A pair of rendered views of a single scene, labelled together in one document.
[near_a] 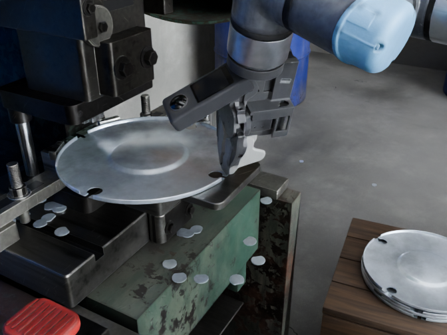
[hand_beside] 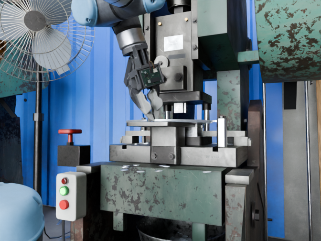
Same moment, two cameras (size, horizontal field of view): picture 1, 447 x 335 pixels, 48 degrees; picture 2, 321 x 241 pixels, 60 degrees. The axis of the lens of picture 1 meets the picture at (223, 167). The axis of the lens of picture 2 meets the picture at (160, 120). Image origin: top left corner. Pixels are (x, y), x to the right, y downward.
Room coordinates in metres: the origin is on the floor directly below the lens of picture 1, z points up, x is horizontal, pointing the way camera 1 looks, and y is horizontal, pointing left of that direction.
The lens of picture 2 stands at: (0.59, -0.81, 0.75)
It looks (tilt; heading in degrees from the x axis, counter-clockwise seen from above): 2 degrees up; 84
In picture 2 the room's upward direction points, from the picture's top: straight up
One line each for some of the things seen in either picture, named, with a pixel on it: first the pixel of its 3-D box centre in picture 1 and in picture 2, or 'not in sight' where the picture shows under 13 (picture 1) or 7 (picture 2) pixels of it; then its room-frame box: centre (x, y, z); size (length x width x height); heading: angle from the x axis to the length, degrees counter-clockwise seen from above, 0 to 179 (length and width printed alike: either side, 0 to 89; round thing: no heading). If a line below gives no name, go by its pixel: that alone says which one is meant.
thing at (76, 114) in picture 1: (81, 94); (181, 102); (0.79, 0.24, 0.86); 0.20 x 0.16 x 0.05; 151
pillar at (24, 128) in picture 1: (24, 136); (167, 118); (0.74, 0.33, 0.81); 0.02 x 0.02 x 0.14
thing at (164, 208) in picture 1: (175, 195); (163, 142); (0.70, 0.08, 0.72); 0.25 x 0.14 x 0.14; 61
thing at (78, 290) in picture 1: (97, 190); (181, 152); (0.78, 0.23, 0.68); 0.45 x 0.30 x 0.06; 151
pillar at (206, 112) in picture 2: not in sight; (206, 117); (0.89, 0.25, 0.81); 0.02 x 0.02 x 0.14
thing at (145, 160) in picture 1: (148, 153); (168, 122); (0.72, 0.12, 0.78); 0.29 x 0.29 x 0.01
